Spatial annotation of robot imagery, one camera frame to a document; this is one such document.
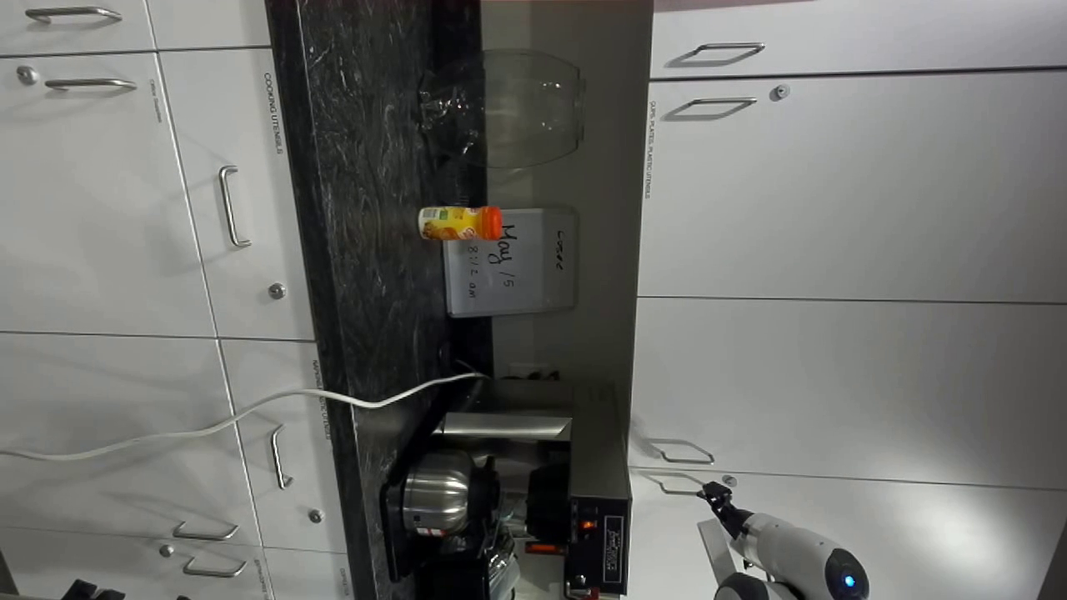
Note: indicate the white square canister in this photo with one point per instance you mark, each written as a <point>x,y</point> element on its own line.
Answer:
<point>527,270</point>

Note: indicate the orange juice bottle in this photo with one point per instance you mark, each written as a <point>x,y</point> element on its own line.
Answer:
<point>460,221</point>

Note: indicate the white lower drawer front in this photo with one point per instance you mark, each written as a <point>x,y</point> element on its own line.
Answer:
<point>129,26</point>

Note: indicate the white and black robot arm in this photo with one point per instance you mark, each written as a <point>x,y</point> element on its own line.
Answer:
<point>769,558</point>

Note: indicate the steel coffee carafe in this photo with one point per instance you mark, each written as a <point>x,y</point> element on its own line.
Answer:
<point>447,494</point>

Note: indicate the white cabinet door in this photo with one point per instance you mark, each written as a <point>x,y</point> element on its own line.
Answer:
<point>147,194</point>
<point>917,540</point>
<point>858,189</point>
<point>869,390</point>

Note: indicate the clear glass jar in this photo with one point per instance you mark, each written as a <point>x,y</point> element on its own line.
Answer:
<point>505,107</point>

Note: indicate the black coffeemaker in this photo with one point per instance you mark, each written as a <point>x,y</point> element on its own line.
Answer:
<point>562,494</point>

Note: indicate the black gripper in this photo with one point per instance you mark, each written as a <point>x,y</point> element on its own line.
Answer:
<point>720,506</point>

